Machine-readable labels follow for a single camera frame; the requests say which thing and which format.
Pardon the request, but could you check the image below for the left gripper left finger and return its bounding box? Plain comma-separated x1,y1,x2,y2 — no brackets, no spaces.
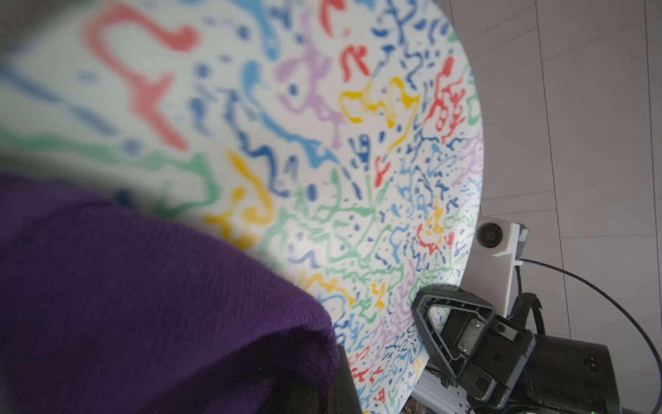
284,382,321,414

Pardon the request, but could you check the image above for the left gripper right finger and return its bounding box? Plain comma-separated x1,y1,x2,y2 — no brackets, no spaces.
328,345,362,414

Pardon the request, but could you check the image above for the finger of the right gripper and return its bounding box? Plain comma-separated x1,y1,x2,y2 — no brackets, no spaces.
411,286,496,381

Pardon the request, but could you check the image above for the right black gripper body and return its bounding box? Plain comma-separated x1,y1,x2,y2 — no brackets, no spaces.
449,315,536,409

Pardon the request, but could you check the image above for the purple cloth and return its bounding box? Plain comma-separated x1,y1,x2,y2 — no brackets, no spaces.
1,174,340,413

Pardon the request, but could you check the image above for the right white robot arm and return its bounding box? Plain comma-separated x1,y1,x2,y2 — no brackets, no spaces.
411,286,622,413

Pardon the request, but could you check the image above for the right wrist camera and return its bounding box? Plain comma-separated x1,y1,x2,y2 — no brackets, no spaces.
460,216,529,317

